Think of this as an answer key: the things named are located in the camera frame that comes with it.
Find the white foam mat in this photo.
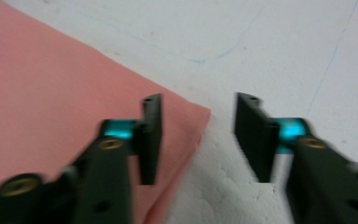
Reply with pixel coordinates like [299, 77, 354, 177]
[4, 0, 358, 224]

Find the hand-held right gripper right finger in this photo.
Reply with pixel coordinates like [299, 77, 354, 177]
[233, 91, 358, 224]

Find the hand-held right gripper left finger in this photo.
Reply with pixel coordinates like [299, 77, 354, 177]
[62, 92, 164, 224]

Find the pink tank top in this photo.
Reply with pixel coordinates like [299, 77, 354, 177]
[0, 0, 213, 224]

